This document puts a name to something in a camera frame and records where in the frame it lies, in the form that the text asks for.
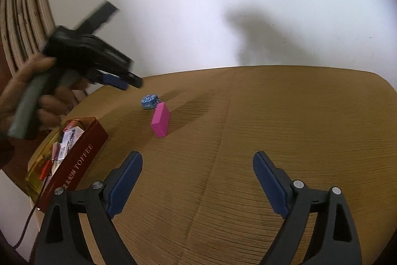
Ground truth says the beige patterned curtain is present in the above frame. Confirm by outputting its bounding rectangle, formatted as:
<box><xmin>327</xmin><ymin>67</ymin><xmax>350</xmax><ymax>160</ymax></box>
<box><xmin>0</xmin><ymin>0</ymin><xmax>58</xmax><ymax>80</ymax></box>

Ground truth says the pink block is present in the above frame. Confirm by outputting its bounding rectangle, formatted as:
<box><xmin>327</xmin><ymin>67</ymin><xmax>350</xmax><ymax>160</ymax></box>
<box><xmin>151</xmin><ymin>102</ymin><xmax>171</xmax><ymax>138</ymax></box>

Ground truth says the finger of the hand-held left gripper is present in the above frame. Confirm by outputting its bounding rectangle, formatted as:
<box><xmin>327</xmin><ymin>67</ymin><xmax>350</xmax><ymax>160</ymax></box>
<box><xmin>125</xmin><ymin>73</ymin><xmax>144</xmax><ymax>89</ymax></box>
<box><xmin>100</xmin><ymin>73</ymin><xmax>129</xmax><ymax>90</ymax></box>

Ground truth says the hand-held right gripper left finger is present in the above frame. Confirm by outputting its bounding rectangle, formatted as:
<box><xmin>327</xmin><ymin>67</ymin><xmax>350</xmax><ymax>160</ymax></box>
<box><xmin>35</xmin><ymin>151</ymin><xmax>144</xmax><ymax>265</ymax></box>

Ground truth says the person's left hand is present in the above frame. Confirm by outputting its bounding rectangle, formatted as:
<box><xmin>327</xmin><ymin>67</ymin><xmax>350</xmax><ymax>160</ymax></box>
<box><xmin>0</xmin><ymin>54</ymin><xmax>88</xmax><ymax>136</ymax></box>

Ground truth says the small blue patterned object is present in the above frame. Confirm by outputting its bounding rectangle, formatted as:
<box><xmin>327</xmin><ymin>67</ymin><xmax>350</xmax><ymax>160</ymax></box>
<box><xmin>141</xmin><ymin>94</ymin><xmax>160</xmax><ymax>111</ymax></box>

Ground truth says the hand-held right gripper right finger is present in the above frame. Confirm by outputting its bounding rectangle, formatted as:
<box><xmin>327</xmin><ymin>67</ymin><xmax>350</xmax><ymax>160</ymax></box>
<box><xmin>252</xmin><ymin>151</ymin><xmax>363</xmax><ymax>265</ymax></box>

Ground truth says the red tin box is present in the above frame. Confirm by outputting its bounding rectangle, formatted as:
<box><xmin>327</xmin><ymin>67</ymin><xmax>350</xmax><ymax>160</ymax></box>
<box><xmin>25</xmin><ymin>116</ymin><xmax>109</xmax><ymax>212</ymax></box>

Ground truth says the thin dark cable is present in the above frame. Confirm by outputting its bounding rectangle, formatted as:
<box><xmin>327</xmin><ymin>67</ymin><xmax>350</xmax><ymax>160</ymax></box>
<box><xmin>12</xmin><ymin>202</ymin><xmax>41</xmax><ymax>251</ymax></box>

